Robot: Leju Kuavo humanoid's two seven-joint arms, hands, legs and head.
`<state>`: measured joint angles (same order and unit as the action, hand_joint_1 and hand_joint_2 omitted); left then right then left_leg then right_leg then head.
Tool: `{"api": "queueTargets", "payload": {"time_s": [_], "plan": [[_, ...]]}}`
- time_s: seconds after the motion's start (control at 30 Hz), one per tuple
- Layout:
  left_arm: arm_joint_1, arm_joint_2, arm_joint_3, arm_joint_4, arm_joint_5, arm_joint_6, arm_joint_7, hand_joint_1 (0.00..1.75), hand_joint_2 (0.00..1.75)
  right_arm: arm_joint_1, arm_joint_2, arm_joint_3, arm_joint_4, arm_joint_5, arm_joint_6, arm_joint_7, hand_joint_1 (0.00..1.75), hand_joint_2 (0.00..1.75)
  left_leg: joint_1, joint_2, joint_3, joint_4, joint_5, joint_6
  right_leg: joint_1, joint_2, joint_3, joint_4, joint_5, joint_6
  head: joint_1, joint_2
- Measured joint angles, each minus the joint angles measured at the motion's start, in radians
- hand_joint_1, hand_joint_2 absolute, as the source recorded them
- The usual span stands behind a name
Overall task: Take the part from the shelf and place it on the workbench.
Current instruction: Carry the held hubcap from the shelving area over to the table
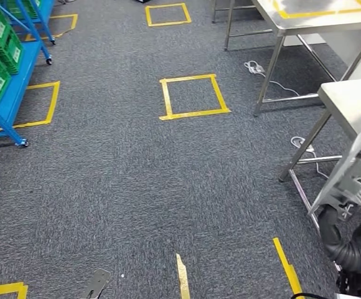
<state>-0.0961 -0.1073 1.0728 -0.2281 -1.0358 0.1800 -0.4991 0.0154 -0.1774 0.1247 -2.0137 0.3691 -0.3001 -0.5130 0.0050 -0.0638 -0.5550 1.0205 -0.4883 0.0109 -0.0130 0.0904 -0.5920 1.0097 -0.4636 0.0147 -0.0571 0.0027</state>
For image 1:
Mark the stainless steel table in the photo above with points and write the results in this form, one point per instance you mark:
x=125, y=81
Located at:
x=323, y=24

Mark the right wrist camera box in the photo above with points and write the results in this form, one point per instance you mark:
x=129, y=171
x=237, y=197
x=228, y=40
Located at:
x=358, y=287

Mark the grey plastic wheel hubcap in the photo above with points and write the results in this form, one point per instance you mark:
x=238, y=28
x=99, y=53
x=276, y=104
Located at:
x=355, y=173

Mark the torn gold tape strip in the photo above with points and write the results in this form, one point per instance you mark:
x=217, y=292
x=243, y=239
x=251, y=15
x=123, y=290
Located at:
x=183, y=276

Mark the white board panel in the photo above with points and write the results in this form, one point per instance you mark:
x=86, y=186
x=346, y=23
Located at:
x=339, y=49

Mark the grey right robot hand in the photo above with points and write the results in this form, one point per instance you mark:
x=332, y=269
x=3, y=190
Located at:
x=333, y=243

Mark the stainless steel workbench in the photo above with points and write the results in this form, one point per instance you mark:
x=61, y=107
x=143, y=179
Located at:
x=345, y=103

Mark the blue metal shelf rack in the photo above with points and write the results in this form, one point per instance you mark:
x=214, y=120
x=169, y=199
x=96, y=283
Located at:
x=18, y=82
x=48, y=8

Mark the yellow floor tape strip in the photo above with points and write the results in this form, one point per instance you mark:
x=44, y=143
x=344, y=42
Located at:
x=288, y=266

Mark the yellow tabletop tape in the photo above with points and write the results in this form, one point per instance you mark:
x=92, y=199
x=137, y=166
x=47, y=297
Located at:
x=308, y=14

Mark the yellow floor tape square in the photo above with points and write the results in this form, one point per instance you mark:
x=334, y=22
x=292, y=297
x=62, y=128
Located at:
x=168, y=99
x=73, y=22
x=149, y=16

